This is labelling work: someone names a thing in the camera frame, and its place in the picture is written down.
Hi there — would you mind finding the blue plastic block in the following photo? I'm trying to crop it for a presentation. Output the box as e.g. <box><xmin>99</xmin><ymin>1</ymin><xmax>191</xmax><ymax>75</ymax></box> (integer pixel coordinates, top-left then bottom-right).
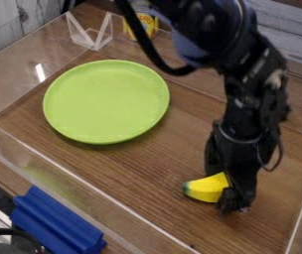
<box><xmin>11</xmin><ymin>186</ymin><xmax>107</xmax><ymax>254</ymax></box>

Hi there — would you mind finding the clear acrylic triangle bracket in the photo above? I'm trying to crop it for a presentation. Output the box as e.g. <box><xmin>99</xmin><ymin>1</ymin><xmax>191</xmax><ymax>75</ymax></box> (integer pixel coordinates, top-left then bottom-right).
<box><xmin>67</xmin><ymin>12</ymin><xmax>112</xmax><ymax>52</ymax></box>

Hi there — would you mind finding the clear acrylic tray wall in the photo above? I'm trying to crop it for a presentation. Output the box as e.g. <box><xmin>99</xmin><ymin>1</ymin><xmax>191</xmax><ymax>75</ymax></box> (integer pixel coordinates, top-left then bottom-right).
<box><xmin>0</xmin><ymin>127</ymin><xmax>201</xmax><ymax>254</ymax></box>

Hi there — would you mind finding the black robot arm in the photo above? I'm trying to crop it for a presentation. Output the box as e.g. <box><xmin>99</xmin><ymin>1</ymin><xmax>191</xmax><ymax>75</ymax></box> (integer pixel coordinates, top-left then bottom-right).
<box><xmin>114</xmin><ymin>0</ymin><xmax>290</xmax><ymax>214</ymax></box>

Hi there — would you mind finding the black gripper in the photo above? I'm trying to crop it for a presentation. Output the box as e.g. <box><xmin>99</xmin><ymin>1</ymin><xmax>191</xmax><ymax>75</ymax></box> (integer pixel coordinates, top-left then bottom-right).
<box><xmin>203</xmin><ymin>120</ymin><xmax>285</xmax><ymax>215</ymax></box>

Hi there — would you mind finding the green round plate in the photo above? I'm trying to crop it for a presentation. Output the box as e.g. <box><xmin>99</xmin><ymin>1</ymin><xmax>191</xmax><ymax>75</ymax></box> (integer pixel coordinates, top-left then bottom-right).
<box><xmin>43</xmin><ymin>60</ymin><xmax>170</xmax><ymax>145</ymax></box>

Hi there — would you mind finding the black cable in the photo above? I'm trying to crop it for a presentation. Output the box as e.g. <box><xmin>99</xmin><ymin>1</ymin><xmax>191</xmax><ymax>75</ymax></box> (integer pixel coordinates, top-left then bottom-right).
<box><xmin>0</xmin><ymin>227</ymin><xmax>47</xmax><ymax>254</ymax></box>

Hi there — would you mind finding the yellow toy banana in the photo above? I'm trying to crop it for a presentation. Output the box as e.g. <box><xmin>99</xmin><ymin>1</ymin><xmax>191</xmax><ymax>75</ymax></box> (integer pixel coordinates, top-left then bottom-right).
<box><xmin>183</xmin><ymin>173</ymin><xmax>229</xmax><ymax>203</ymax></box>

